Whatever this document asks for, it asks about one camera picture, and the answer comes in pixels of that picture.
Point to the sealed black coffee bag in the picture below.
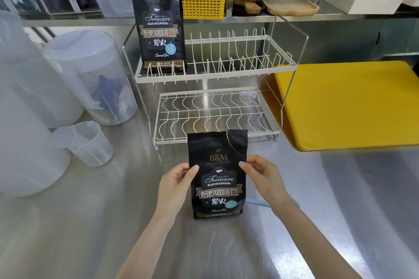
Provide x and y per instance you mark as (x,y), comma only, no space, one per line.
(157,20)

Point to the large translucent plastic container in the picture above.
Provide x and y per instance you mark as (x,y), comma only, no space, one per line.
(26,157)
(29,69)

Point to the white box with dark band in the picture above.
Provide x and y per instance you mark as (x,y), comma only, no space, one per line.
(360,2)

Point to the translucent plastic pitcher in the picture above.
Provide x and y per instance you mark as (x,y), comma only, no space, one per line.
(81,69)

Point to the light wooden tray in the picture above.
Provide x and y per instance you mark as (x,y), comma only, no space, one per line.
(289,2)

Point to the clear plastic measuring cup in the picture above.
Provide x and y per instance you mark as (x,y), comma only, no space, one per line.
(90,144)

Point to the person's right thumb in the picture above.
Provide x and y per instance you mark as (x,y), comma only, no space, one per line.
(247,168)

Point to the person's left thumb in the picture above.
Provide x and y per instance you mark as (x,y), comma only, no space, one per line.
(190,172)

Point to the torn black coffee bag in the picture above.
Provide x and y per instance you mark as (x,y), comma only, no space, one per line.
(217,184)

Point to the person's left forearm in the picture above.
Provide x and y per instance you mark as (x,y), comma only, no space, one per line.
(147,246)

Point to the steel shelf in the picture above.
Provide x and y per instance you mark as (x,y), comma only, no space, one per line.
(327,14)

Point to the person's right hand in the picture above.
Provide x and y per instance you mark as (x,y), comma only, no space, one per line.
(266,180)

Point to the light blue plastic scoop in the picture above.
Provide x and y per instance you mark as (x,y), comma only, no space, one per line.
(258,203)

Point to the blue item inside pitcher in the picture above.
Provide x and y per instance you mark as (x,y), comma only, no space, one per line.
(111,99)

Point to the person's right forearm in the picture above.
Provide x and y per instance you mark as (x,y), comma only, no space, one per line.
(314,239)

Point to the person's left hand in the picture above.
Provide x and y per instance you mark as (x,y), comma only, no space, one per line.
(173,187)

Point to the yellow cutting board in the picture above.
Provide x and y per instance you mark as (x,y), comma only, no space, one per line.
(350,105)

